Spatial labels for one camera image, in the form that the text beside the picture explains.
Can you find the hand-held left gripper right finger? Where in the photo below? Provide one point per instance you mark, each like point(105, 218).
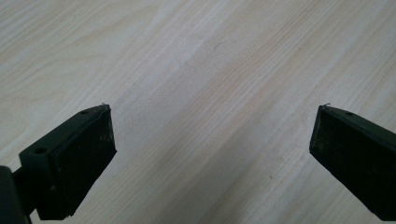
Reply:
point(355, 155)

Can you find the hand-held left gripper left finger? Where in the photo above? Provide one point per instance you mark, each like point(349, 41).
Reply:
point(71, 161)

